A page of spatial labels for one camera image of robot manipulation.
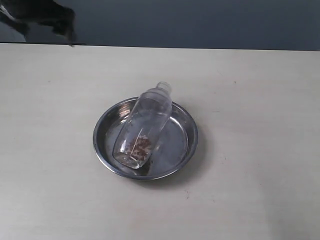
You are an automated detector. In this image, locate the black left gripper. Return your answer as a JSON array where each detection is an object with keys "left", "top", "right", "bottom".
[{"left": 0, "top": 0, "right": 76, "bottom": 47}]

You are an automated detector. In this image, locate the clear plastic shaker bottle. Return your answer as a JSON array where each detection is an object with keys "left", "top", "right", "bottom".
[{"left": 112, "top": 82, "right": 172, "bottom": 170}]

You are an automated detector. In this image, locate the round stainless steel plate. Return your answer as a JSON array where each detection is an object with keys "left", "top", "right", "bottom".
[{"left": 92, "top": 97, "right": 198, "bottom": 181}]

